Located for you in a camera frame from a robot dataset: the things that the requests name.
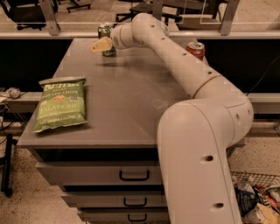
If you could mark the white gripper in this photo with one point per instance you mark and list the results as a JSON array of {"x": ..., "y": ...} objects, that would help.
[{"x": 116, "y": 39}]

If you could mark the green soda can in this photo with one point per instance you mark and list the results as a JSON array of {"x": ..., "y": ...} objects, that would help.
[{"x": 107, "y": 48}]

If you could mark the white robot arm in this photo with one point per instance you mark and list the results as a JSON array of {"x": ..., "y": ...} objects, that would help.
[{"x": 192, "y": 135}]

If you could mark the red soda can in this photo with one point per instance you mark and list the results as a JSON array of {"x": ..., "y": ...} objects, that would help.
[{"x": 197, "y": 49}]

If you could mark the green jalapeno chips bag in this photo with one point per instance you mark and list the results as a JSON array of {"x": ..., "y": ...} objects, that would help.
[{"x": 62, "y": 103}]

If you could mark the black office chair left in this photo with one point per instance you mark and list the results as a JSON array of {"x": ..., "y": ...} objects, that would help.
[{"x": 24, "y": 13}]

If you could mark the crumpled object on ledge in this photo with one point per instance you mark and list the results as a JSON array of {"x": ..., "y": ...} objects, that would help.
[{"x": 12, "y": 92}]

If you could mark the grey drawer cabinet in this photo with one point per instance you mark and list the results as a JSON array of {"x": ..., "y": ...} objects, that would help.
[{"x": 125, "y": 99}]

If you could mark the top grey drawer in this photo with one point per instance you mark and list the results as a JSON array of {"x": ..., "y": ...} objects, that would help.
[{"x": 101, "y": 173}]

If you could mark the grey drawer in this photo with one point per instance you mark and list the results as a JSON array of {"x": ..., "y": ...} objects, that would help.
[
  {"x": 139, "y": 215},
  {"x": 116, "y": 199},
  {"x": 101, "y": 173}
]

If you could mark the middle grey drawer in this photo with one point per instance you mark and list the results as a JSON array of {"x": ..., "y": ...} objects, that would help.
[{"x": 116, "y": 199}]

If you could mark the bottom grey drawer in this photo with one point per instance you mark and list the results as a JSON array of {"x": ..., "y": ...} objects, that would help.
[{"x": 139, "y": 215}]

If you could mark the black stand leg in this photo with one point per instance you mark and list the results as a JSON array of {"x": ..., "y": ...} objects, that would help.
[{"x": 6, "y": 162}]

